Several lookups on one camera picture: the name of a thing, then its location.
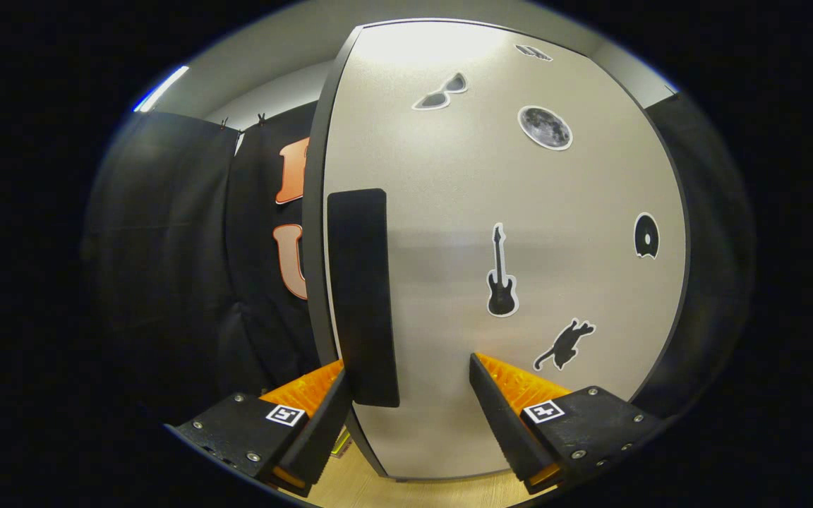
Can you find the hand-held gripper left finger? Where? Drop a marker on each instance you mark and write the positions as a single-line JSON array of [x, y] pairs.
[[322, 437]]

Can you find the black backdrop cloth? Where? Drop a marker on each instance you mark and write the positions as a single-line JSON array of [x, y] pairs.
[[166, 282]]

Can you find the yellow edged book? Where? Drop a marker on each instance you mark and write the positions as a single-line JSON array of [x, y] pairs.
[[341, 443]]

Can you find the ceiling light panel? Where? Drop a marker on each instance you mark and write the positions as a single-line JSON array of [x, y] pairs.
[[161, 88]]

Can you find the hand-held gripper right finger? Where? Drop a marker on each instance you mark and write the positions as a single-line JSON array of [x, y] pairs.
[[502, 423]]

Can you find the beige shoe cabinet door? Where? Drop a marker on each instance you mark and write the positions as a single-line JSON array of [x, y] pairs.
[[449, 176]]

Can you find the dark grey shoe cabinet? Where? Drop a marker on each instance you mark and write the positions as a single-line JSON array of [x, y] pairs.
[[313, 247]]

